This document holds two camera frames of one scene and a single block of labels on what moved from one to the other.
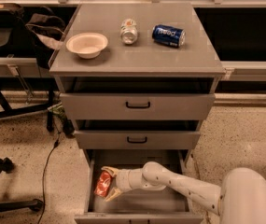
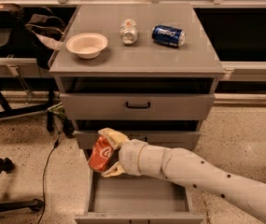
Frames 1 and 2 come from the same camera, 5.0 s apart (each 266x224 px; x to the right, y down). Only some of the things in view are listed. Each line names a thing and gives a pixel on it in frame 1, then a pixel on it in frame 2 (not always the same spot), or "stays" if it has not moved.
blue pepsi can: [168, 35] stays
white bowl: [87, 45] stays
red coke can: [103, 186] -> [100, 154]
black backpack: [10, 16] stays
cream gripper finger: [114, 192] -> [113, 171]
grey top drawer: [137, 106] stays
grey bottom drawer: [135, 205] stays
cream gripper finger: [113, 171] -> [116, 138]
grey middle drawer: [133, 140] stays
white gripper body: [122, 179] -> [133, 157]
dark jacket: [45, 32] stays
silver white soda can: [129, 31] stays
